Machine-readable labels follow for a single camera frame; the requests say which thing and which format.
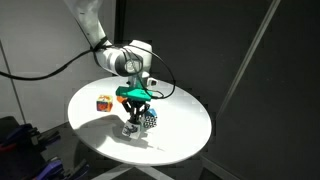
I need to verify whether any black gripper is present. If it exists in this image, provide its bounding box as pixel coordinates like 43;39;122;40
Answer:
121;97;151;126

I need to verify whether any black white letter A block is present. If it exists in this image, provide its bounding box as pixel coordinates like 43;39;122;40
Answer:
121;120;143;141

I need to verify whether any blue topped picture block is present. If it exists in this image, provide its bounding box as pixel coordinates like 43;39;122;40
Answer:
142;107;159;130

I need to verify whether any white table leg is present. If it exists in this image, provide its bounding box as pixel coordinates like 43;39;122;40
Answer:
94;162;176;180

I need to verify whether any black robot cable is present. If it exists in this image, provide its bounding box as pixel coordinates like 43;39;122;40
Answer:
0;44;177;100

